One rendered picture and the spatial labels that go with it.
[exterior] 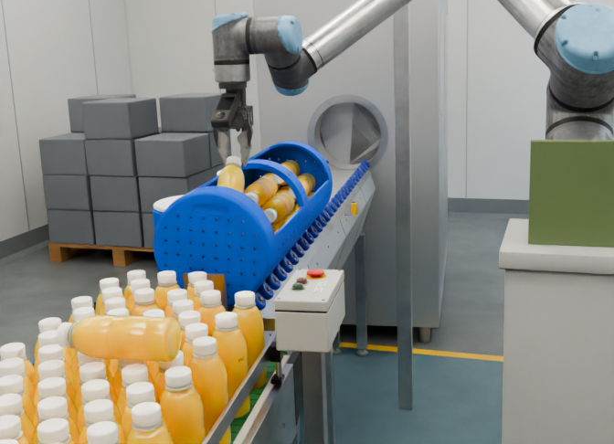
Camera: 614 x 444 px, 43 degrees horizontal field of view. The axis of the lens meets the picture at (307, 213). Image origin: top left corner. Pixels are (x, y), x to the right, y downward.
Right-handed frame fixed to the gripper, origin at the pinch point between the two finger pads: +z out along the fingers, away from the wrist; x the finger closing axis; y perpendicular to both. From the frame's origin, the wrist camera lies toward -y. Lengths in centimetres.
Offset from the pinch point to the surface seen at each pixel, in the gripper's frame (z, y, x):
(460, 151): 74, 495, -49
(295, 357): 36, -37, -23
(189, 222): 10.2, -22.9, 4.4
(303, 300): 16, -57, -30
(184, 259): 19.3, -23.0, 6.3
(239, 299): 18, -53, -16
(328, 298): 16, -55, -34
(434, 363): 128, 168, -43
